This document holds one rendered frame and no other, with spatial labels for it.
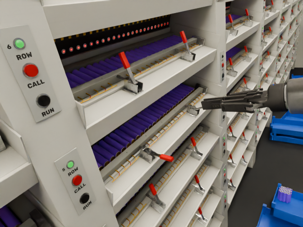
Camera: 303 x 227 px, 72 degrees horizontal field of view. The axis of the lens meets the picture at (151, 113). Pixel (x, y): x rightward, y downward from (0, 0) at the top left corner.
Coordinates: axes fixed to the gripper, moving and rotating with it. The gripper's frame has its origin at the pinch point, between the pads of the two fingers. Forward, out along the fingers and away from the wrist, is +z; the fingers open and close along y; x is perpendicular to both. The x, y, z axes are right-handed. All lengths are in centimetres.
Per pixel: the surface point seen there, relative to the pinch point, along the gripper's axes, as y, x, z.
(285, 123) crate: 155, -89, 10
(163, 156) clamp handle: -26.9, -2.2, 2.6
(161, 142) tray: -19.5, -2.9, 9.0
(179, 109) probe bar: -4.3, 0.7, 10.4
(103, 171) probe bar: -38.5, 0.9, 10.8
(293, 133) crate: 136, -90, 2
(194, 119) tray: -2.9, -4.2, 6.9
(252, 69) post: 88, -13, 11
